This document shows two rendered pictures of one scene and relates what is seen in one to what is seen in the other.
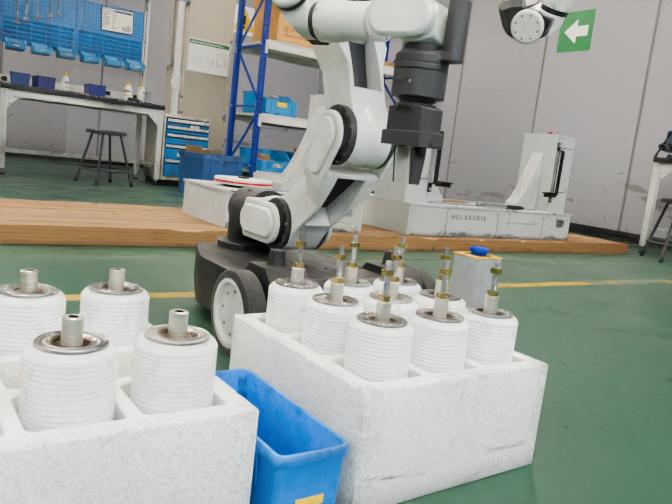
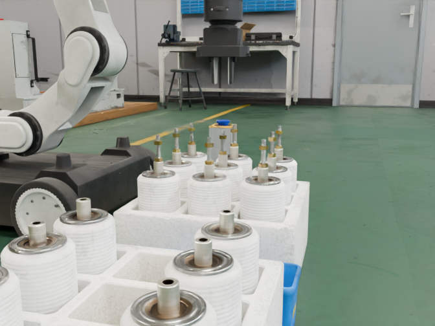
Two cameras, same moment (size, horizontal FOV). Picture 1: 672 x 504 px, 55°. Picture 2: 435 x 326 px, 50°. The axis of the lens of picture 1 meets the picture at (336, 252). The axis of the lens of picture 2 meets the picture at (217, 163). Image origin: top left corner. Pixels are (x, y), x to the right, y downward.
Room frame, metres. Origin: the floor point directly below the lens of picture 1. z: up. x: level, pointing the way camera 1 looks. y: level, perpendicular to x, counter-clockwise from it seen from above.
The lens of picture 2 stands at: (0.23, 0.59, 0.49)
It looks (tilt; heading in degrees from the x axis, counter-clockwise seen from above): 12 degrees down; 322
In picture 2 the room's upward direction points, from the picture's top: straight up
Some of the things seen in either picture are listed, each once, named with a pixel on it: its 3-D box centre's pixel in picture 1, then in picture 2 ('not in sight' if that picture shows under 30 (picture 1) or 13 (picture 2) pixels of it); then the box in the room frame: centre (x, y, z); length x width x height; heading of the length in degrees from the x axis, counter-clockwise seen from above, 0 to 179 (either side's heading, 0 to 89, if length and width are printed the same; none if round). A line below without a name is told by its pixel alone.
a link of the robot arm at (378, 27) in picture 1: (404, 20); not in sight; (1.09, -0.07, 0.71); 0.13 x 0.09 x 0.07; 57
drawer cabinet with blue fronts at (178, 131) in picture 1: (176, 150); not in sight; (6.60, 1.73, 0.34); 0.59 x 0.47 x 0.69; 35
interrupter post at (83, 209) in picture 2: (116, 280); (83, 209); (0.92, 0.31, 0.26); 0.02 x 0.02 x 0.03
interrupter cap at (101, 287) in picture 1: (116, 288); (84, 217); (0.92, 0.31, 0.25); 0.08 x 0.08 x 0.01
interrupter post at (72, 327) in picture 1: (72, 331); (203, 252); (0.66, 0.27, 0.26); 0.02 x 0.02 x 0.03
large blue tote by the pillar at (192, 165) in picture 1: (209, 175); not in sight; (5.70, 1.18, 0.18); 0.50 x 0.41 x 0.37; 40
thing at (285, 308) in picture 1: (291, 334); (159, 213); (1.11, 0.06, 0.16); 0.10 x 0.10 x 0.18
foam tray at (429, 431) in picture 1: (379, 387); (223, 229); (1.08, -0.10, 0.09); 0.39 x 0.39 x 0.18; 36
